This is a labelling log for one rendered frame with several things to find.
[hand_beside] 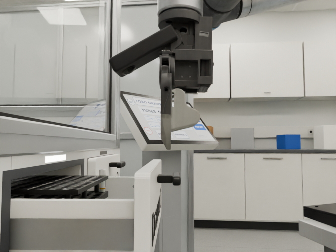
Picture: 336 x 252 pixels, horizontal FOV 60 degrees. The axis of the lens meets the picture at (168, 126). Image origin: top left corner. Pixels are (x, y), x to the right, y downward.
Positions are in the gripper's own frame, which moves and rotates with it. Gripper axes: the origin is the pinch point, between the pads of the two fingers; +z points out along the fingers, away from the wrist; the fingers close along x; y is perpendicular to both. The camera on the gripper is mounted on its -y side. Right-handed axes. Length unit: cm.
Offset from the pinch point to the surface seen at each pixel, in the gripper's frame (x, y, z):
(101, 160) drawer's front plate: 22.3, -15.4, 4.8
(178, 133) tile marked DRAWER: 87, 4, -4
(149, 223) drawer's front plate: -14.4, -0.9, 9.1
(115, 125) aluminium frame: 47, -17, -5
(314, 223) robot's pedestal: 29, 38, 20
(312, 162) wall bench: 279, 155, 18
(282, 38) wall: 351, 148, -149
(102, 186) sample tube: 7.6, -11.4, 8.6
